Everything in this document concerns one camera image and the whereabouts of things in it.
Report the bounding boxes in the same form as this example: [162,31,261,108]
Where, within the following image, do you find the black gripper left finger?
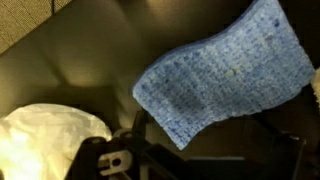
[65,110,149,180]

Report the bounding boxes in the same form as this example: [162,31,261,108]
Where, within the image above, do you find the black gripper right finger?
[254,114,306,180]

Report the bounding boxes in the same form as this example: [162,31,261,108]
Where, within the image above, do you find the blue sponge cloth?
[132,0,315,150]

